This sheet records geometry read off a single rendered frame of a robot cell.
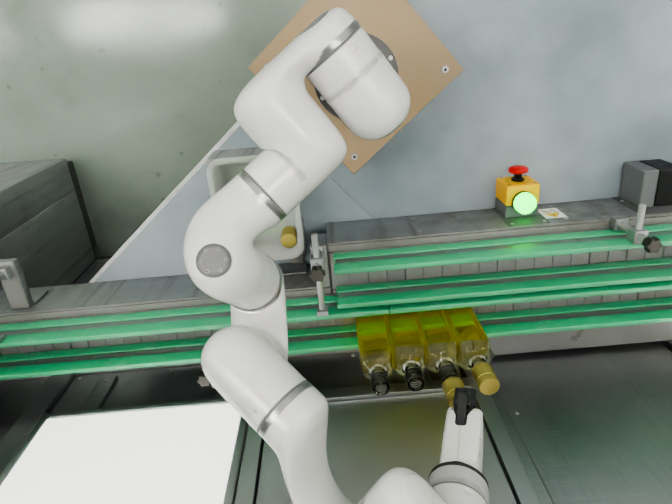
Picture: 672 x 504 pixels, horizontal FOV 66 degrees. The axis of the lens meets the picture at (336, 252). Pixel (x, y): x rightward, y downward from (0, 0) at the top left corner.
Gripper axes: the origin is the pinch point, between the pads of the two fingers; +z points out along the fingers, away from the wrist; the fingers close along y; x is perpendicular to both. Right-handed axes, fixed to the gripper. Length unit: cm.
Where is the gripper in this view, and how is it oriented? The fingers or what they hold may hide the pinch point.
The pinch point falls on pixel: (465, 408)
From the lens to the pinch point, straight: 84.6
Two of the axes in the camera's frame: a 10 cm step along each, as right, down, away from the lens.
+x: -9.5, -0.1, 3.0
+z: 2.8, -3.7, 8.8
